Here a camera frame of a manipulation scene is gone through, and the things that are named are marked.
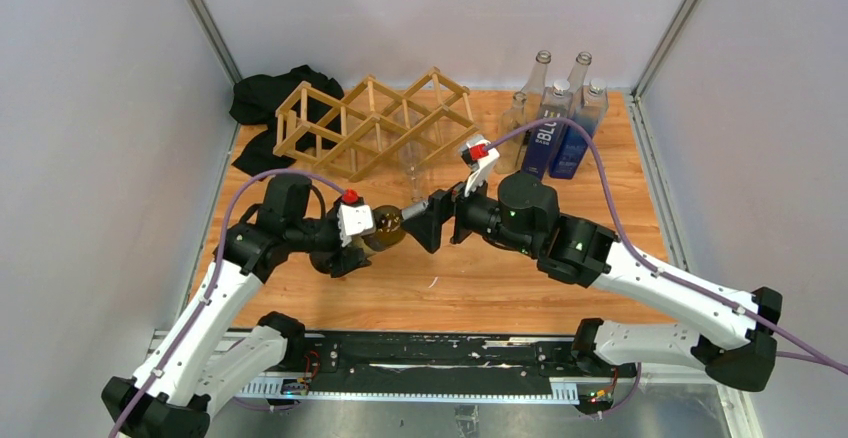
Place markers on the black cloth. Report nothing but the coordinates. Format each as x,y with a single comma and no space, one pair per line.
255,102

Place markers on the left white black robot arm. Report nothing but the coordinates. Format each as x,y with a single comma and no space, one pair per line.
205,302

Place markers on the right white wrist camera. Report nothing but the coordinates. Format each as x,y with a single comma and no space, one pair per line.
480,156

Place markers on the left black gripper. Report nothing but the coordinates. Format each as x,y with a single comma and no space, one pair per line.
342,264

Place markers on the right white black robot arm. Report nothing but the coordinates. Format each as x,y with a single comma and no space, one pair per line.
716,329

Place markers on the blue bottle silver cap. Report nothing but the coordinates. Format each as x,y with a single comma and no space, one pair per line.
590,106

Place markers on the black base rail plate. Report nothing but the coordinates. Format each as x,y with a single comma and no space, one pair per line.
405,365

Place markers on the blue bottle cork stopper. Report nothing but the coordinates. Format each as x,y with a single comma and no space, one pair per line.
542,140

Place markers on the wooden wine rack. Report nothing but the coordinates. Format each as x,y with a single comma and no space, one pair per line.
368,127

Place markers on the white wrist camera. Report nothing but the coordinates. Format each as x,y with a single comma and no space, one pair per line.
354,220
480,156

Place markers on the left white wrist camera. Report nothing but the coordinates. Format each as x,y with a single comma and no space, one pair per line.
354,220

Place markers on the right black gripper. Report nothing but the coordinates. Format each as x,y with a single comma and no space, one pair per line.
426,226

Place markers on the clear bottle black label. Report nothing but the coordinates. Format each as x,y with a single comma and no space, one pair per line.
579,71

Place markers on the dark green wine bottle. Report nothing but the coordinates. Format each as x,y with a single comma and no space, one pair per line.
388,231

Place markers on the aluminium frame rail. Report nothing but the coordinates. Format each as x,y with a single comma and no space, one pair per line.
592,401

